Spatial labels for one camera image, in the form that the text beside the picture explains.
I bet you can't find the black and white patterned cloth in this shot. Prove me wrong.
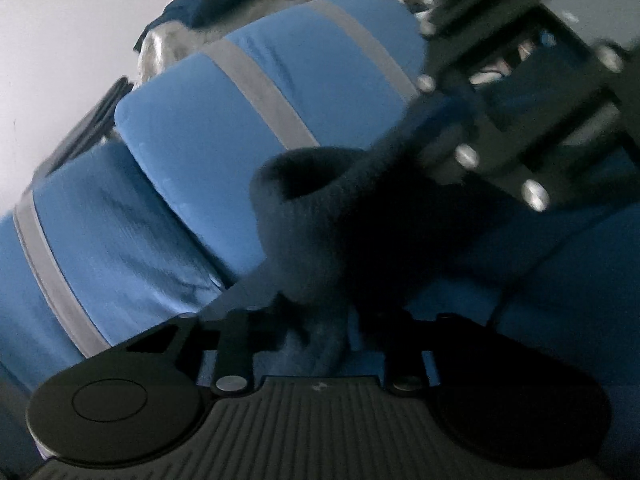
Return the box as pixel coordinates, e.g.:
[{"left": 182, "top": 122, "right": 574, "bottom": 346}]
[{"left": 467, "top": 40, "right": 533, "bottom": 88}]

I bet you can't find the dark cloth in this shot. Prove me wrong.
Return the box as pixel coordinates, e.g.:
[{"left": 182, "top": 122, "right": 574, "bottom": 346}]
[{"left": 47, "top": 76, "right": 133, "bottom": 173}]

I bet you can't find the blue pillow with grey stripes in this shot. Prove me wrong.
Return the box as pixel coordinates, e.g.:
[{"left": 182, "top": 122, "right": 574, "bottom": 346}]
[
  {"left": 0, "top": 140, "right": 238, "bottom": 466},
  {"left": 114, "top": 0, "right": 431, "bottom": 291}
]

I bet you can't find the blue and navy fleece jacket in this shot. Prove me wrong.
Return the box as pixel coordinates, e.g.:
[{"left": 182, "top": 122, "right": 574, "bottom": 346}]
[{"left": 249, "top": 92, "right": 640, "bottom": 441}]

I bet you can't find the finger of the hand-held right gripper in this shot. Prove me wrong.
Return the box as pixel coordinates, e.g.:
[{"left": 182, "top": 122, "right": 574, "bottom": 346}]
[
  {"left": 409, "top": 74, "right": 640, "bottom": 213},
  {"left": 416, "top": 0, "right": 627, "bottom": 97}
]

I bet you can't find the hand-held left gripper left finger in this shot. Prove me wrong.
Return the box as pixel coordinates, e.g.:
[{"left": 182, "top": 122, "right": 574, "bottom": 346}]
[{"left": 112, "top": 264, "right": 287, "bottom": 395}]

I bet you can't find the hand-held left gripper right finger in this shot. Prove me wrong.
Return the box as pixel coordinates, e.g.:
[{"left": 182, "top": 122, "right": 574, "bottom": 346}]
[{"left": 359, "top": 309, "right": 497, "bottom": 395}]

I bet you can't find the navy and pink garment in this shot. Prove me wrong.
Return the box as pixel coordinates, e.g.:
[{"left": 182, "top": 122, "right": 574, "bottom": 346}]
[{"left": 132, "top": 0, "right": 281, "bottom": 53}]

